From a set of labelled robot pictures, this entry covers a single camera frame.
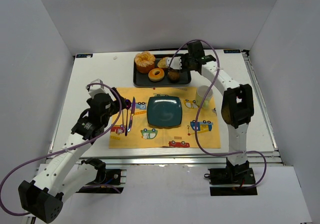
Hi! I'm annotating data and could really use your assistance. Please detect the sliced seeded bread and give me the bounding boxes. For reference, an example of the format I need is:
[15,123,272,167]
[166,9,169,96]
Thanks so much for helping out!
[157,57,169,69]

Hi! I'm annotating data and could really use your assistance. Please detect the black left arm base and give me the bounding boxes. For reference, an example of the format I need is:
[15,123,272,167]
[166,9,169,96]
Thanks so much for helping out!
[77,157,125,194]

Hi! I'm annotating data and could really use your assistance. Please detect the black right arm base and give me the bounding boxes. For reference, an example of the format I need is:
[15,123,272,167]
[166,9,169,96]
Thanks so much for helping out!
[203,168,258,197]

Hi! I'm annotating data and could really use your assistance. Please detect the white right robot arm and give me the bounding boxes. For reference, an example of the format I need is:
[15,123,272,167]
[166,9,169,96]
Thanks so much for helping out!
[181,39,254,184]

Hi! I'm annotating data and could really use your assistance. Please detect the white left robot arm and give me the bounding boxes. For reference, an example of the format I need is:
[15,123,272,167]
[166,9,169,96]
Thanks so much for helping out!
[18,86,126,224]

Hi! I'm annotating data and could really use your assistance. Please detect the purple iridescent spoon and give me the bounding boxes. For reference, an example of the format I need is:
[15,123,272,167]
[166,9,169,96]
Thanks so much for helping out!
[124,99,132,136]

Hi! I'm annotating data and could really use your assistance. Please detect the iridescent table knife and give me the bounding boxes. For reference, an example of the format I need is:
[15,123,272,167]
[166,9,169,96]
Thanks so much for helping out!
[127,97,136,132]

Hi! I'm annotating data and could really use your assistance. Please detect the brown chocolate muffin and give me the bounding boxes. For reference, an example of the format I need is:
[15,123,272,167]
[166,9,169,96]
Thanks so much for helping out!
[167,72,180,83]

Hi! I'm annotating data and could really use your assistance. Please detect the yellow vehicle print placemat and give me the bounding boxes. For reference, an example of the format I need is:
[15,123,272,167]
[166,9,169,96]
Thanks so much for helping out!
[109,87,221,149]

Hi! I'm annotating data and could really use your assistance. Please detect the pale yellow mug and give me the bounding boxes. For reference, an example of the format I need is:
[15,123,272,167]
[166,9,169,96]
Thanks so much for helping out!
[195,85,213,109]

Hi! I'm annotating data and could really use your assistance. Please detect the black baking tray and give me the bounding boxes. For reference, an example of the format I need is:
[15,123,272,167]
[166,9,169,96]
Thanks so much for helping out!
[133,61,192,88]

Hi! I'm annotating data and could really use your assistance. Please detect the orange glazed donut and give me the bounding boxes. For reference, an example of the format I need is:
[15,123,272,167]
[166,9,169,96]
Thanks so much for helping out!
[148,68,165,82]

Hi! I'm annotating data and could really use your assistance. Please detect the teal square plate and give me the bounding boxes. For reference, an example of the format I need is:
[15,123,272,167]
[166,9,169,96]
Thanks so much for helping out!
[146,96,183,128]

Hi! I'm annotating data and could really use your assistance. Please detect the right blue corner label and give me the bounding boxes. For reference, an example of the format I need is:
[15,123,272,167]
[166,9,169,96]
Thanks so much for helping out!
[223,49,241,54]

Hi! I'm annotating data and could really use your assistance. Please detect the blue corner label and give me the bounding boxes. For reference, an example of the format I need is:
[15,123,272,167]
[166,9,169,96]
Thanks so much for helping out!
[223,49,241,54]
[75,53,93,59]

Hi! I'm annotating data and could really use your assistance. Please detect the large orange swirl bun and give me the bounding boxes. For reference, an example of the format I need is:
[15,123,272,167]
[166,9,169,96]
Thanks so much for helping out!
[134,51,156,74]

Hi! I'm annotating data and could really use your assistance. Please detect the left blue corner label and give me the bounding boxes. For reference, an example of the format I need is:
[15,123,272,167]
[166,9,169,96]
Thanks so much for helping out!
[75,53,93,59]

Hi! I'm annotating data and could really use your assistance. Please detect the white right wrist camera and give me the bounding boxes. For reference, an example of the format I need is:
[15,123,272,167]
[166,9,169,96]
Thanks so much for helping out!
[166,56,183,70]

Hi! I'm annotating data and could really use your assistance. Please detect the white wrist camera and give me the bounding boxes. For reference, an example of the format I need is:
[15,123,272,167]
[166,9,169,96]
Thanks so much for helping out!
[85,78,107,99]
[166,56,183,70]

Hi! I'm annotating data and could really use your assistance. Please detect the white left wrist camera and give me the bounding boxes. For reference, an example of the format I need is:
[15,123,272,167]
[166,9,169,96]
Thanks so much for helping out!
[85,78,107,99]

